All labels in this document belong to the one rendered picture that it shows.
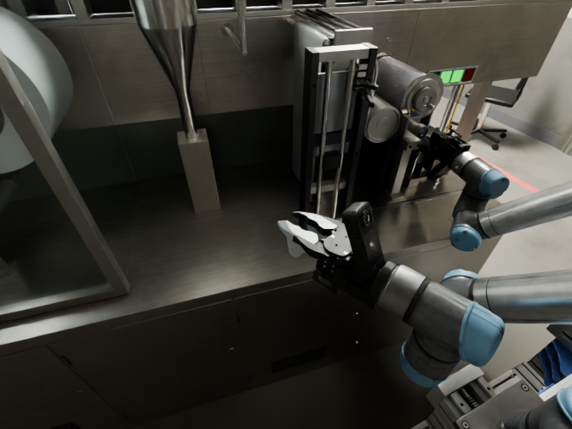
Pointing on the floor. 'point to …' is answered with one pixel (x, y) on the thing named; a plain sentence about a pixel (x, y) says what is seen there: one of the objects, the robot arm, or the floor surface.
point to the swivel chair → (496, 94)
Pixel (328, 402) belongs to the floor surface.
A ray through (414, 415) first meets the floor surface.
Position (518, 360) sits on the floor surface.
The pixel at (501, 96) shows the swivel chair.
